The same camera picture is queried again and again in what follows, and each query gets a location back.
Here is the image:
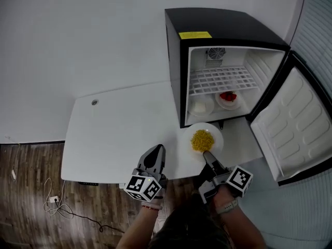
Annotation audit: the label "black floor cable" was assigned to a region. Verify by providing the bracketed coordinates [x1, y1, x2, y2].
[58, 206, 125, 234]

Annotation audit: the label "person's right hand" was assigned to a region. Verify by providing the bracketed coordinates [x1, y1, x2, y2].
[212, 185, 237, 209]

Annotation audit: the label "white wire grid rack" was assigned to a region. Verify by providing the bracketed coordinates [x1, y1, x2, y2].
[188, 65, 260, 96]

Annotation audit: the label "black mini fridge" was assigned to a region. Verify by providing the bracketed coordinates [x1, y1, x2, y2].
[164, 7, 332, 187]

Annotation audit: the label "white plate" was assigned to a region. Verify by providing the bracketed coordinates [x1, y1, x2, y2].
[214, 91, 243, 110]
[187, 94, 215, 117]
[181, 122, 224, 162]

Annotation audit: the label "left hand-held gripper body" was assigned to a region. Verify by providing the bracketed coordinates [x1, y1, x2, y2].
[123, 167, 169, 202]

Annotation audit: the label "red strawberries food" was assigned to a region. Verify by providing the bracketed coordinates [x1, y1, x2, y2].
[219, 91, 237, 102]

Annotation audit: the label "grey fan vent cover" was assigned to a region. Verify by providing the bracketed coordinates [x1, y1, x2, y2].
[205, 47, 227, 67]

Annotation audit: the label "white power cable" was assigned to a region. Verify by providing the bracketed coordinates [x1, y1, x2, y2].
[43, 177, 75, 219]

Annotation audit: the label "yellow warning label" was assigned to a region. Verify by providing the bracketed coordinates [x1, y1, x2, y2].
[178, 31, 213, 40]

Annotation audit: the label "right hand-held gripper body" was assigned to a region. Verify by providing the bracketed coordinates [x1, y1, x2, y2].
[198, 165, 254, 204]

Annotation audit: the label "beige wrist watch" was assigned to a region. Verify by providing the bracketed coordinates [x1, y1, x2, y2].
[215, 198, 239, 215]

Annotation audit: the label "person's left forearm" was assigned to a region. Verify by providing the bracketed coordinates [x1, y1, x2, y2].
[116, 206, 163, 249]

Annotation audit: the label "white window blinds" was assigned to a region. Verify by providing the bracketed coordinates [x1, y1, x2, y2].
[289, 0, 332, 84]

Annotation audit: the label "person's right forearm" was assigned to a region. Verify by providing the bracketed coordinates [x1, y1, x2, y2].
[220, 203, 267, 249]

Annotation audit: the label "red beaded bracelet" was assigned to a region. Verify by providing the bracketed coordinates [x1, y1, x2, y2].
[141, 202, 163, 211]

